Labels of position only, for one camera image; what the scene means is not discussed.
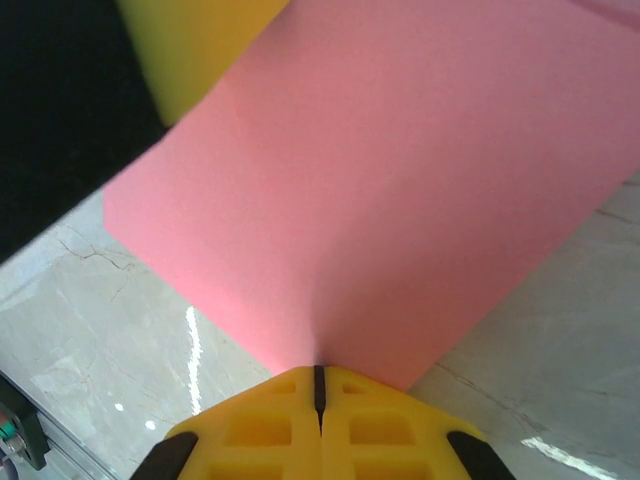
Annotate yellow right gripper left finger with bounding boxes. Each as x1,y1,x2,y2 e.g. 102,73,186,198
134,365,324,480

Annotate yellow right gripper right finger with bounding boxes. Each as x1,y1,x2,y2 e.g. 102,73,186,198
321,365,507,480

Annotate pink paper sheet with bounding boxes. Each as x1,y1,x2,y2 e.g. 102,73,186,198
102,0,640,394

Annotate aluminium mounting rail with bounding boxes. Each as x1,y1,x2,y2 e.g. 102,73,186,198
0,372,131,480

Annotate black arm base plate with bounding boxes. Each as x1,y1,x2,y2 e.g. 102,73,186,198
0,384,50,472

